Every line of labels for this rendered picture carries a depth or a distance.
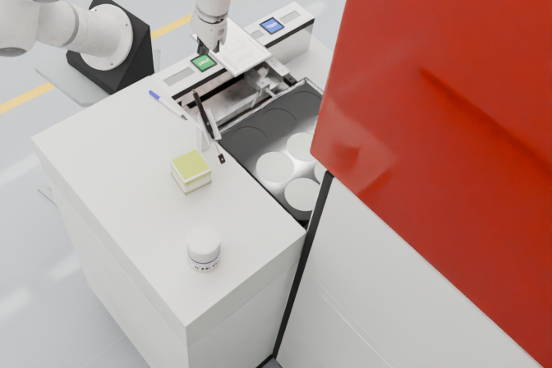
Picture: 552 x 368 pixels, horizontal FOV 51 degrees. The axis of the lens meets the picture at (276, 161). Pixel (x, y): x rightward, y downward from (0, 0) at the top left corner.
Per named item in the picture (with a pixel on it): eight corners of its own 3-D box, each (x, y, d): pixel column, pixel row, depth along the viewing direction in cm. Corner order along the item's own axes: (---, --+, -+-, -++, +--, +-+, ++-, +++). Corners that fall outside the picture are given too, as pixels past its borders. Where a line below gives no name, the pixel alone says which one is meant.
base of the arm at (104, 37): (71, 56, 174) (23, 44, 157) (93, -5, 171) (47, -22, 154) (118, 80, 168) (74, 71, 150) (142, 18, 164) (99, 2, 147)
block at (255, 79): (269, 89, 171) (270, 82, 169) (260, 94, 170) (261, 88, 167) (251, 74, 174) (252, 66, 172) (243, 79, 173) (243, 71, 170)
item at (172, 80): (309, 49, 192) (315, 16, 180) (172, 130, 167) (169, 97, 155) (289, 34, 195) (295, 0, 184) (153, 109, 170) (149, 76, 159)
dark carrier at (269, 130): (393, 156, 159) (393, 154, 159) (303, 226, 144) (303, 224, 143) (305, 83, 172) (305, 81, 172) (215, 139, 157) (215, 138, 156)
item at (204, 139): (221, 154, 145) (223, 120, 134) (209, 163, 143) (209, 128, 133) (206, 139, 147) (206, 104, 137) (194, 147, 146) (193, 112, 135)
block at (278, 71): (289, 77, 175) (290, 71, 173) (281, 82, 173) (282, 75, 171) (271, 62, 178) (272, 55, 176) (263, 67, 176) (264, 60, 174)
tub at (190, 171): (212, 185, 140) (213, 168, 134) (185, 198, 137) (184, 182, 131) (197, 163, 143) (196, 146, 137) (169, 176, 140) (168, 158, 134)
